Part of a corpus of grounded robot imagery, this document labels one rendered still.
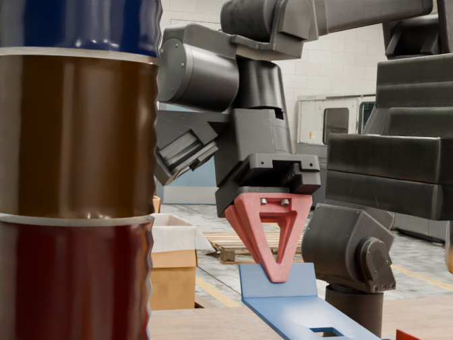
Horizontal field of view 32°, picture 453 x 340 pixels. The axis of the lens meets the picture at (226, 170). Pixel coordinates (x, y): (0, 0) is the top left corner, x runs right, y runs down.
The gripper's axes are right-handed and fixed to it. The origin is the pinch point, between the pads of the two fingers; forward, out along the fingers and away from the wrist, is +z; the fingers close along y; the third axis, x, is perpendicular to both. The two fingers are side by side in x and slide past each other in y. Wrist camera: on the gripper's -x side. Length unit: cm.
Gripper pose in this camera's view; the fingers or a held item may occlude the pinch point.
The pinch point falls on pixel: (276, 274)
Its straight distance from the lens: 69.0
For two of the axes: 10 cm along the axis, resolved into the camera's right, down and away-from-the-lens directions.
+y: 3.2, -3.7, -8.7
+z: 1.0, 9.3, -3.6
